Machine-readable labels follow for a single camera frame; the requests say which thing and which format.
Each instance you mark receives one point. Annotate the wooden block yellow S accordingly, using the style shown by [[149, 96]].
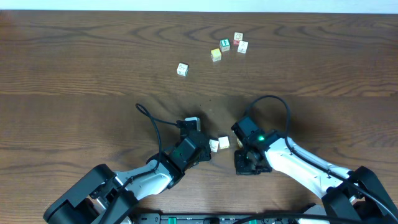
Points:
[[224, 142]]

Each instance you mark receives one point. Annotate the wooden block green top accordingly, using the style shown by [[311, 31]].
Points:
[[225, 45]]

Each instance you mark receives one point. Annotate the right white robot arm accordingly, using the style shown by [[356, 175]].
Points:
[[356, 195]]

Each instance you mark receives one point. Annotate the plain white wooden block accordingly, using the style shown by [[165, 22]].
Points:
[[242, 47]]

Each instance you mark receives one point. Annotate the wooden block letter I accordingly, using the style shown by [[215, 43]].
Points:
[[214, 145]]

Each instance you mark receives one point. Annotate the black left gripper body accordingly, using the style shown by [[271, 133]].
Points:
[[203, 152]]

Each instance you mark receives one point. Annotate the wooden block red side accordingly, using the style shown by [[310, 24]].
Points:
[[237, 38]]

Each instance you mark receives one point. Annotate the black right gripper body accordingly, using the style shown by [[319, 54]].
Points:
[[244, 165]]

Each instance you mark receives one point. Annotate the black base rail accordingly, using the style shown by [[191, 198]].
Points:
[[156, 218]]

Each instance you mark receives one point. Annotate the wooden block letter L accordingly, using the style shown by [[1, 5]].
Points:
[[182, 69]]

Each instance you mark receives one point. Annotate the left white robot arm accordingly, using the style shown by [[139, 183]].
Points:
[[105, 196]]

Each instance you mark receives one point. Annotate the wooden block yellow W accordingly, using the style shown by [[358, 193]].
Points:
[[216, 55]]

